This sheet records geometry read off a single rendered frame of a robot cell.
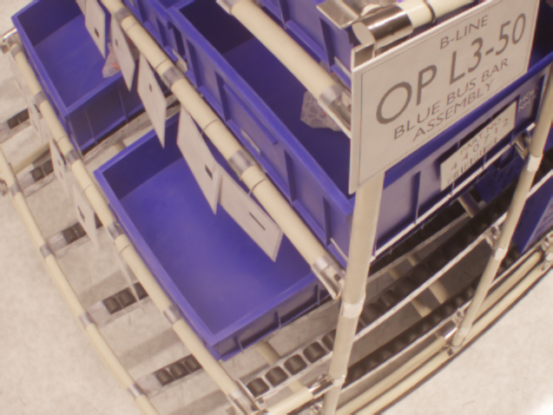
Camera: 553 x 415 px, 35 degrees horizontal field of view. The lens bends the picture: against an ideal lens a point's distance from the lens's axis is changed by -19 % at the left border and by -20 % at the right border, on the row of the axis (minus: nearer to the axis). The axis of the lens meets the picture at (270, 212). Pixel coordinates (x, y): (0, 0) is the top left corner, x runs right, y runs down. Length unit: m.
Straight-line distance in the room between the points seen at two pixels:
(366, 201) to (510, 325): 1.48
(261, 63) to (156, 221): 0.40
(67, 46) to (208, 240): 0.58
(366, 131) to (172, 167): 0.91
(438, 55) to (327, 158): 0.53
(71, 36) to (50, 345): 0.88
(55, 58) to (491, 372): 1.37
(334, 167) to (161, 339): 1.14
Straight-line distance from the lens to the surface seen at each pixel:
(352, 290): 1.27
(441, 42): 0.87
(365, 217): 1.09
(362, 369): 2.00
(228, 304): 1.67
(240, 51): 1.49
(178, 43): 1.46
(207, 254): 1.70
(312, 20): 0.96
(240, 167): 1.41
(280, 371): 1.63
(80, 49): 1.99
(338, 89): 1.00
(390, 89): 0.87
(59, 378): 2.45
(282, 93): 1.44
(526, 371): 2.47
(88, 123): 1.79
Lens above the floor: 2.27
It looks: 63 degrees down
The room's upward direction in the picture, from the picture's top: 2 degrees counter-clockwise
